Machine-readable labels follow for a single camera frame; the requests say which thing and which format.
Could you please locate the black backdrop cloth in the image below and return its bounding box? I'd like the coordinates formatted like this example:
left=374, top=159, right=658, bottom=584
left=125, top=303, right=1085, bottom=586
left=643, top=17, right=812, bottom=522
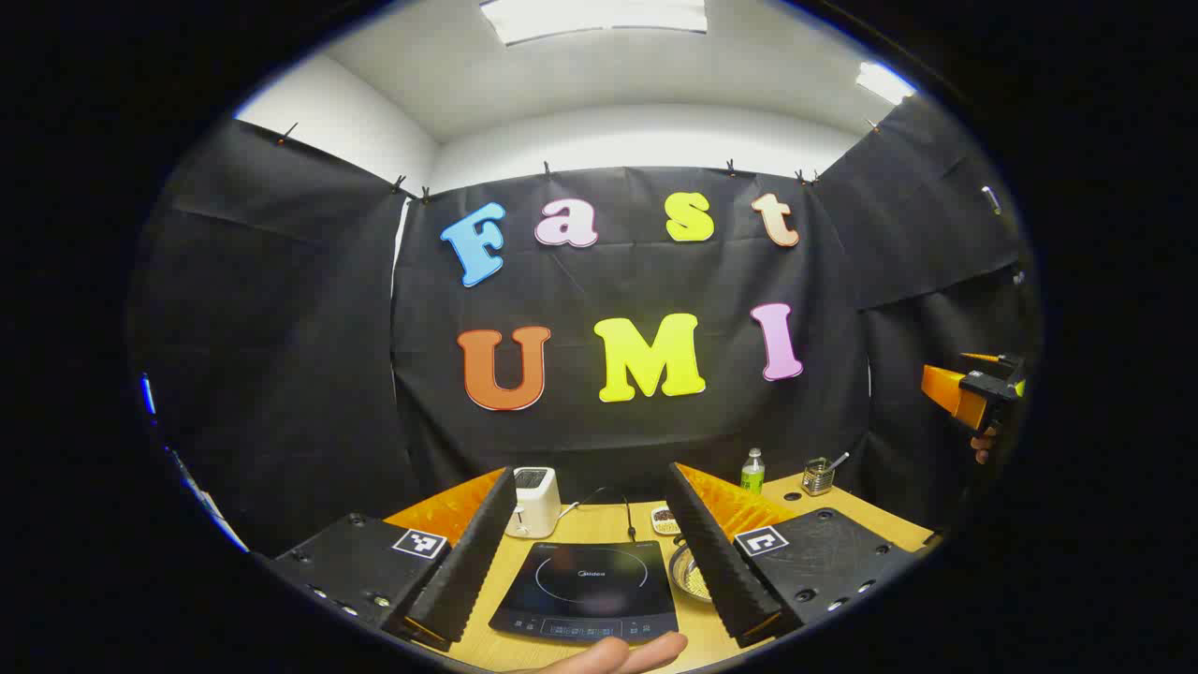
left=131, top=94, right=1045, bottom=558

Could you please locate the stainless steel pot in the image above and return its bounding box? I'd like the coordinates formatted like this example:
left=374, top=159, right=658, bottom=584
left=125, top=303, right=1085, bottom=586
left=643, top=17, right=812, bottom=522
left=668, top=541, right=714, bottom=602

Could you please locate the black induction cooktop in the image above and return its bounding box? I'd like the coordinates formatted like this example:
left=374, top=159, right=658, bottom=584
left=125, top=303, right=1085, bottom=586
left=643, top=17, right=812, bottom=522
left=489, top=540, right=679, bottom=645

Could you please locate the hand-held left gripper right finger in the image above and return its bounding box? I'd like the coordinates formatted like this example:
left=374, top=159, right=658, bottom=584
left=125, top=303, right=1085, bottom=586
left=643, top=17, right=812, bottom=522
left=665, top=462, right=923, bottom=649

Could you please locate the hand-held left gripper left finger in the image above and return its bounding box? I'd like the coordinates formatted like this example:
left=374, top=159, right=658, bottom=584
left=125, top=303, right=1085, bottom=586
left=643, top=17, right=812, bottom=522
left=267, top=466, right=518, bottom=649

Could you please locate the white toaster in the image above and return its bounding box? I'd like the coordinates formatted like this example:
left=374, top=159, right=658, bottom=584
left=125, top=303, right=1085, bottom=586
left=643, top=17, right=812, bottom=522
left=505, top=467, right=562, bottom=539

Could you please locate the black power cable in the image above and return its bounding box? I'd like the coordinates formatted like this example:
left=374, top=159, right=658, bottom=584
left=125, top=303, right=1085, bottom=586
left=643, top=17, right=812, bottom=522
left=578, top=487, right=639, bottom=544

